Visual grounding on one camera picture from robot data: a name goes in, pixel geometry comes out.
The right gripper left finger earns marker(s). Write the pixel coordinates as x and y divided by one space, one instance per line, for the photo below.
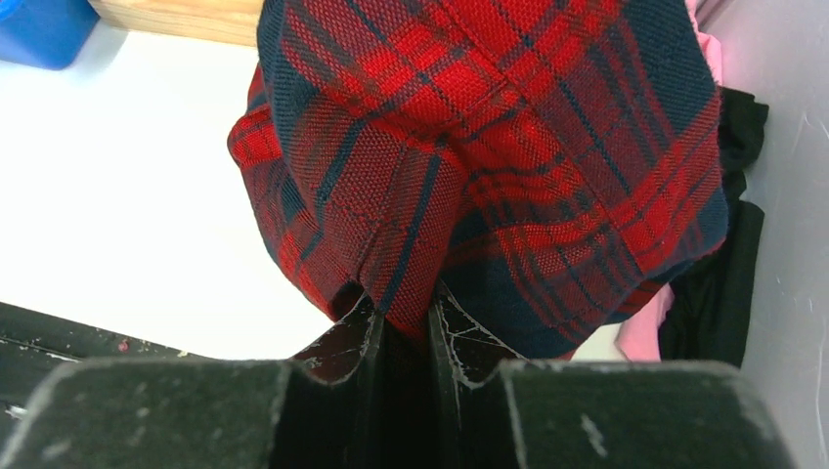
316 410

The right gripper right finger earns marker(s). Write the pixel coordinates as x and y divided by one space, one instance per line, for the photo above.
498 409

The red black plaid garment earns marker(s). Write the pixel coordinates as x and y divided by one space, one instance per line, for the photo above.
553 163

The wooden hanger rack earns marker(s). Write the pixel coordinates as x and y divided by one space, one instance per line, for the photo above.
223 21

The blue plastic bin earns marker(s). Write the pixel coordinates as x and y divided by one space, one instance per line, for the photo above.
47 34

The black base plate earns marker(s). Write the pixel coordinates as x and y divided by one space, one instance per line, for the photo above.
33 344

